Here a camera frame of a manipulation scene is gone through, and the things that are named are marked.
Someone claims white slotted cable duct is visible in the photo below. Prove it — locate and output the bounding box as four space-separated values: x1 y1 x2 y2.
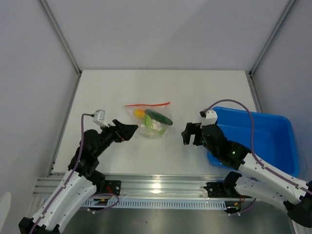
80 198 226 210

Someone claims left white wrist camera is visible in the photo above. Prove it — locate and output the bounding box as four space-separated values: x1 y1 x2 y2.
93 110 109 127

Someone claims black base bracket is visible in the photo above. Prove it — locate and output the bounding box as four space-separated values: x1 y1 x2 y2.
203 182 231 198
104 180 121 195

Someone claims left black base bracket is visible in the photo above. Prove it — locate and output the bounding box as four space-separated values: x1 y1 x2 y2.
104 180 121 195

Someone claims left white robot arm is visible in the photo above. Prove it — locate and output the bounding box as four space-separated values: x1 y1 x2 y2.
19 119 138 234

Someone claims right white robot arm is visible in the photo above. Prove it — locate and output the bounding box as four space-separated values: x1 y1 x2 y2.
181 122 312 228

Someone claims clear orange zip top bag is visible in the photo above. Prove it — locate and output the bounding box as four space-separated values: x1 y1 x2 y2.
124 102 176 138

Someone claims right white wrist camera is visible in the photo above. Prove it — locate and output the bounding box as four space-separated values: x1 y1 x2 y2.
200 110 218 128

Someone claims green toy cucumber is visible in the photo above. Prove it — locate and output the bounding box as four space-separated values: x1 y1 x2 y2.
144 109 173 126

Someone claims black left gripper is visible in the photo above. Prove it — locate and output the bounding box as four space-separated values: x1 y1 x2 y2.
94 119 137 157

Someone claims blue plastic bin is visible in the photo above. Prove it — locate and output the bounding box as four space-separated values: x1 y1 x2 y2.
213 106 299 177

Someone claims aluminium mounting rail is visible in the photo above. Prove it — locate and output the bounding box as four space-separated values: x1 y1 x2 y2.
34 173 254 203

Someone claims right black base bracket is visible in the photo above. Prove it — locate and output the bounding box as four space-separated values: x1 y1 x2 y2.
203 182 231 198

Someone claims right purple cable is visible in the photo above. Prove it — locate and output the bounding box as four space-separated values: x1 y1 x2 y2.
204 99 312 195

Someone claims white toy cauliflower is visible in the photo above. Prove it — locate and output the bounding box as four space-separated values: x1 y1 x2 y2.
139 115 168 137

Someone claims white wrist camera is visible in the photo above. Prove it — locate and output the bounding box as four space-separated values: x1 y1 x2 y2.
200 110 218 128
93 110 109 127

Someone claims yellow toy lemon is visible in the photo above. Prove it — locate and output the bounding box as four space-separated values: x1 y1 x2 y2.
134 109 145 119

